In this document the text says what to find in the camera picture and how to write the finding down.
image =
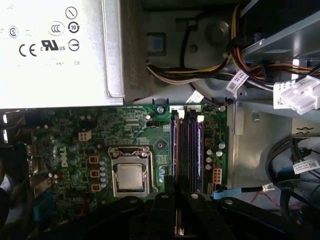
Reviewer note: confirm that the black RAM slot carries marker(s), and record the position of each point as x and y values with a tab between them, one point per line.
192	150
183	150

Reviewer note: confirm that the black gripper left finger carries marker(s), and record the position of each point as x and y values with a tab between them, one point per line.
162	217

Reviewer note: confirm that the silver metal drive cage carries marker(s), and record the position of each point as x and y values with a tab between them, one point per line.
275	42

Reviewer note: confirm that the black open PC case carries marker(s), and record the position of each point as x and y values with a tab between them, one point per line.
262	150

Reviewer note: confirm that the metal CPU socket cover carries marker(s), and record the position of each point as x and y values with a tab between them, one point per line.
130	192

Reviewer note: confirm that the blue plastic case latch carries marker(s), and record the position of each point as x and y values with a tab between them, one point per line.
157	43

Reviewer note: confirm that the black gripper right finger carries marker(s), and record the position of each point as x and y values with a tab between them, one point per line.
200	220

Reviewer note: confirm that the metal socket locking lever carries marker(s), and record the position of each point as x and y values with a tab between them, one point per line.
151	170

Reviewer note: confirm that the grey power supply unit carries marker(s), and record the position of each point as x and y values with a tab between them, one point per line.
62	75

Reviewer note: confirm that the black RAM stick blue label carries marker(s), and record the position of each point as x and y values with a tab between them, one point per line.
174	145
199	150

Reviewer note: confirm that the silver CPU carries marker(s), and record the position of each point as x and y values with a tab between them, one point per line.
130	176

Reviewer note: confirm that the green motherboard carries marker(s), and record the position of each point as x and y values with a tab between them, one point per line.
130	130

